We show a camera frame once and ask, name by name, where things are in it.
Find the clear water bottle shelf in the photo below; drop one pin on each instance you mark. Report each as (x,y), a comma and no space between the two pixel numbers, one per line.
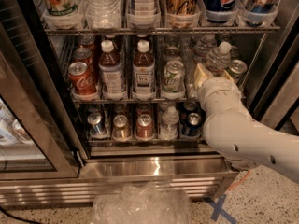
(103,14)
(218,58)

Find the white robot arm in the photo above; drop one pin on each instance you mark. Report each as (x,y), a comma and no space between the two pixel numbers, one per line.
(232,131)

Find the water bottle behind front one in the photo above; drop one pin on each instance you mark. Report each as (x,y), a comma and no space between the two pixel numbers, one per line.
(203,46)

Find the brown tea bottle right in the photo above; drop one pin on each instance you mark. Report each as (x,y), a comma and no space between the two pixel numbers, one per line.
(143,71)

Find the brown tea bottle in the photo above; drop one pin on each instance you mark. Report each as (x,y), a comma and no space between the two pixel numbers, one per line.
(143,71)
(111,71)

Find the small water bottle bottom shelf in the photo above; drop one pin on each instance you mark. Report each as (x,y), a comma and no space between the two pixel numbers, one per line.
(169,124)

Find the red can bottom shelf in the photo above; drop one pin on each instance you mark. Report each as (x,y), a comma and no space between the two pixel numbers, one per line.
(144,126)

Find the white label bottle top shelf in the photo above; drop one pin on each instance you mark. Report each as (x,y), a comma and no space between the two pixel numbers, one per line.
(143,9)

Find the brown tea bottle left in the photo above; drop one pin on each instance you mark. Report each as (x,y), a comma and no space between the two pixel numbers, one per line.
(111,71)

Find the gold can bottom shelf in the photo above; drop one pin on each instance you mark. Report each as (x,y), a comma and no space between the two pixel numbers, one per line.
(121,127)

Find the stainless steel beverage fridge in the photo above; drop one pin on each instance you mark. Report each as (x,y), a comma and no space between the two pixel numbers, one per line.
(105,165)

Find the clear water bottle top shelf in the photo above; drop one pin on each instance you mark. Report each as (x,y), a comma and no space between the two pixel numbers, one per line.
(103,14)

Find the glass fridge door left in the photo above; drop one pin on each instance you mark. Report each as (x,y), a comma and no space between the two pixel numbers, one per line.
(48,156)

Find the green ginger ale can front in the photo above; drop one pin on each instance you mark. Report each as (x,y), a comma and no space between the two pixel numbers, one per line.
(237,69)

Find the green can second row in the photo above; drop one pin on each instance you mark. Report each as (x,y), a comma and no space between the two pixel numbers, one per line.
(235,54)

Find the white green soda can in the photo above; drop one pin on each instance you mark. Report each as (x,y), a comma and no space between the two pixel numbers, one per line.
(174,73)

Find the silver can behind soda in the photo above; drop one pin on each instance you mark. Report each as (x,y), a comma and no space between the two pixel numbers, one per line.
(171,54)

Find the dark blue can bottom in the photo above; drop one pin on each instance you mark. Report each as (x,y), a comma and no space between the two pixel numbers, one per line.
(191,126)

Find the blue can bottom left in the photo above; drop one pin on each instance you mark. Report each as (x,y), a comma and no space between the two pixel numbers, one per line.
(97,124)

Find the red cola can rear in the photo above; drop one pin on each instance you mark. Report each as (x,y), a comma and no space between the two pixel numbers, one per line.
(89,42)

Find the red cola can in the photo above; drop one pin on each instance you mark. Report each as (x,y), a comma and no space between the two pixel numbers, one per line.
(86,55)
(81,78)
(89,42)

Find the red cola can front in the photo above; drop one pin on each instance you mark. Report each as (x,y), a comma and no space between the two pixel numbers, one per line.
(81,78)

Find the crumpled clear plastic wrap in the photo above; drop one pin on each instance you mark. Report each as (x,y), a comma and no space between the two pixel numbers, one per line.
(142,205)

